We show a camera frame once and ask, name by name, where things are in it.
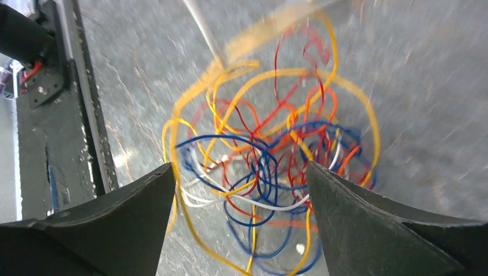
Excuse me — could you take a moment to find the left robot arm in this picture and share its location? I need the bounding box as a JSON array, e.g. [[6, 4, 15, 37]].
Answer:
[[1, 3, 55, 64]]

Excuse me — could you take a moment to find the white cable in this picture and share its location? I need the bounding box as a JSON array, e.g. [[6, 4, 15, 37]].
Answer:
[[182, 0, 226, 62]]

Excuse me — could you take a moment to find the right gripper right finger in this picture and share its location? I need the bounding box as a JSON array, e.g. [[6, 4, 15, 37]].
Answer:
[[307, 162, 487, 275]]

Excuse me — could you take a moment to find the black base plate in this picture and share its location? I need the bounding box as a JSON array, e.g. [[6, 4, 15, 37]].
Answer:
[[15, 1, 119, 220]]

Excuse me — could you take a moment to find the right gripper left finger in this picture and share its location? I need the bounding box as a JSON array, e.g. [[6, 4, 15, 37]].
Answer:
[[1, 163, 176, 275]]

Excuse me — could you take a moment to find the coloured cable bundle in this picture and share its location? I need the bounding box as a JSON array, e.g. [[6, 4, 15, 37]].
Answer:
[[162, 0, 382, 276]]

